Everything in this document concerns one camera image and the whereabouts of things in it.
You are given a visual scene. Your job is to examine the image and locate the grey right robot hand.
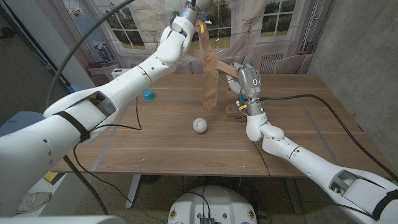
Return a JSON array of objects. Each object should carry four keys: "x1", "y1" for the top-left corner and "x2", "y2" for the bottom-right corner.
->
[{"x1": 226, "y1": 62, "x2": 262, "y2": 100}]

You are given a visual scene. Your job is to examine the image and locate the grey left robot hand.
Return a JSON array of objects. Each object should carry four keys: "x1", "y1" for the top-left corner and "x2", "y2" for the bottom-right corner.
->
[{"x1": 185, "y1": 0, "x2": 215, "y2": 16}]

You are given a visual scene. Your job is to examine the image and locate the wooden stick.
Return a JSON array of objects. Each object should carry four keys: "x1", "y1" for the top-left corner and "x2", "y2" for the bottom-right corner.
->
[{"x1": 186, "y1": 46, "x2": 239, "y2": 78}]

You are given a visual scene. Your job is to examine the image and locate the tan fabric arm wrap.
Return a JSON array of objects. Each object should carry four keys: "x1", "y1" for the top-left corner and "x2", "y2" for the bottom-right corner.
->
[{"x1": 194, "y1": 1, "x2": 220, "y2": 112}]

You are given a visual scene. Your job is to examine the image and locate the brown cardboard box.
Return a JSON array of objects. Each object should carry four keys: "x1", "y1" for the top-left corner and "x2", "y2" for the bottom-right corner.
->
[{"x1": 225, "y1": 88, "x2": 249, "y2": 123}]

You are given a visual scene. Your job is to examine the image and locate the white ball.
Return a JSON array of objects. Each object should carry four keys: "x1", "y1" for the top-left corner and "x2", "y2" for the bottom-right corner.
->
[{"x1": 192, "y1": 118, "x2": 208, "y2": 134}]

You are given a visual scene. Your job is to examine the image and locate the small blue cup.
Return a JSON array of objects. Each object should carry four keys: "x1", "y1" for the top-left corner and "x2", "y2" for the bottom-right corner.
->
[{"x1": 142, "y1": 88, "x2": 157, "y2": 103}]

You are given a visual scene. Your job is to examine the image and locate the white power adapter box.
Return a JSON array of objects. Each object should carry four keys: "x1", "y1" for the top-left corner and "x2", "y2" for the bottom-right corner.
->
[{"x1": 111, "y1": 68, "x2": 131, "y2": 79}]

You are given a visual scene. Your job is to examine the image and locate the printed window backdrop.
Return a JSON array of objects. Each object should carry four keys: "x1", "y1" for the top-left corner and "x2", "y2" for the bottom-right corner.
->
[{"x1": 34, "y1": 0, "x2": 335, "y2": 94}]

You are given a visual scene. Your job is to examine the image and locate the white table leg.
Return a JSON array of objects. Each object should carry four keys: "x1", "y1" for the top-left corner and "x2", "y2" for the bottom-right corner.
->
[
  {"x1": 284, "y1": 177, "x2": 304, "y2": 215},
  {"x1": 125, "y1": 174, "x2": 142, "y2": 209}
]

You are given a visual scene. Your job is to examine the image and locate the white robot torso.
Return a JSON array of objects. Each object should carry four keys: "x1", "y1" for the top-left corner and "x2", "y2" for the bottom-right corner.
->
[{"x1": 167, "y1": 185, "x2": 258, "y2": 224}]

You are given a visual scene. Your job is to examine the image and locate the blue bin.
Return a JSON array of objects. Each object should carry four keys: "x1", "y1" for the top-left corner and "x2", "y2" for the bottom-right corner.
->
[{"x1": 0, "y1": 111, "x2": 44, "y2": 138}]

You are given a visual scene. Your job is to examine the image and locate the yellow and black floor object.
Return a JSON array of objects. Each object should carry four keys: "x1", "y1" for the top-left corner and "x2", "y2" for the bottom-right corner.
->
[{"x1": 43, "y1": 170, "x2": 60, "y2": 184}]

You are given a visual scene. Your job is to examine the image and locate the white sneakers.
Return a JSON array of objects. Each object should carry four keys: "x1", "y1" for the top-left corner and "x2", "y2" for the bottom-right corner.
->
[{"x1": 17, "y1": 191, "x2": 53, "y2": 215}]

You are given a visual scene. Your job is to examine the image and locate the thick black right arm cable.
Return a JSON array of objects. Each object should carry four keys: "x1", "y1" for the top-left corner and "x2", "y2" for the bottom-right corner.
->
[{"x1": 257, "y1": 93, "x2": 398, "y2": 184}]

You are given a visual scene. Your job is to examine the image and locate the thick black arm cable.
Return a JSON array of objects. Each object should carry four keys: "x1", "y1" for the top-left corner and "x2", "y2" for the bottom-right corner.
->
[
  {"x1": 257, "y1": 93, "x2": 398, "y2": 184},
  {"x1": 45, "y1": 0, "x2": 136, "y2": 216}
]

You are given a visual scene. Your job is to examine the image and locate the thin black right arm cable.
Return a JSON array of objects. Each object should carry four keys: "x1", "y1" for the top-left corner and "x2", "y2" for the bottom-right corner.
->
[{"x1": 251, "y1": 141, "x2": 271, "y2": 177}]

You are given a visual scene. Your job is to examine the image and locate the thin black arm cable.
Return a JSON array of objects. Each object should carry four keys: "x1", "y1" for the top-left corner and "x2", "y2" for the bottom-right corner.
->
[
  {"x1": 73, "y1": 96, "x2": 167, "y2": 224},
  {"x1": 251, "y1": 141, "x2": 271, "y2": 177}
]

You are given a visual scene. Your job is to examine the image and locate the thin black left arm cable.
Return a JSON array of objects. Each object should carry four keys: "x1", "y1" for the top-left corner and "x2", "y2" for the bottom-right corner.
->
[{"x1": 73, "y1": 96, "x2": 167, "y2": 224}]

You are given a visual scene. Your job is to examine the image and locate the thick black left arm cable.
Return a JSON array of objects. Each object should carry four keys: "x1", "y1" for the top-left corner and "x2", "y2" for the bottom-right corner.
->
[{"x1": 45, "y1": 0, "x2": 136, "y2": 216}]

